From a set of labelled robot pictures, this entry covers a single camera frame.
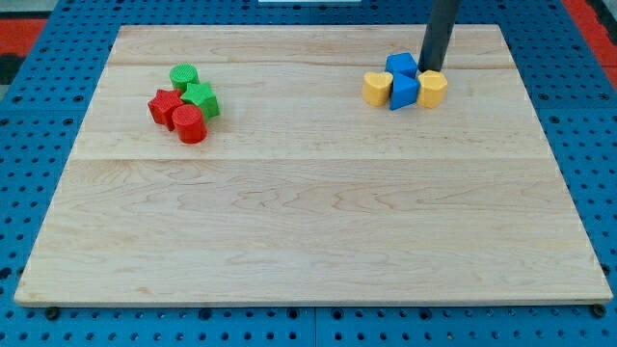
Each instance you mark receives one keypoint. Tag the black cylindrical robot arm rod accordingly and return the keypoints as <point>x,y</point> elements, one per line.
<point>437,34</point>

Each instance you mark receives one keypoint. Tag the light wooden board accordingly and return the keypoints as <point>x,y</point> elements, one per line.
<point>302,194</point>

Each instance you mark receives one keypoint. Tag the yellow heart block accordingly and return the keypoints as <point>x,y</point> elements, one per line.
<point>376,87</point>

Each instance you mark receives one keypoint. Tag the blue triangular prism block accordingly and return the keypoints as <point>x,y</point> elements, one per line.
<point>404,91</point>

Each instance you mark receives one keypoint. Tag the red cylinder block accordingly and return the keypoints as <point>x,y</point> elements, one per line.
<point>189,123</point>

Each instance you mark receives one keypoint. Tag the green star block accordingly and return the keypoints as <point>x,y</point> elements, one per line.
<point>202,96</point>

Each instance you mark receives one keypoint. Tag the blue cube block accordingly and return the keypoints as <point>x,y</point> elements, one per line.
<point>403,63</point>

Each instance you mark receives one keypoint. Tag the yellow pentagon block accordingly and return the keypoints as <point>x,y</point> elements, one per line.
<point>432,89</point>

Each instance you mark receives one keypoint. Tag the red star block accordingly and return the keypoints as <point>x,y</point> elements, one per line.
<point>162,106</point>

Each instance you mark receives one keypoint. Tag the green cylinder block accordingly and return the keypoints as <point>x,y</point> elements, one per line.
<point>182,75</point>

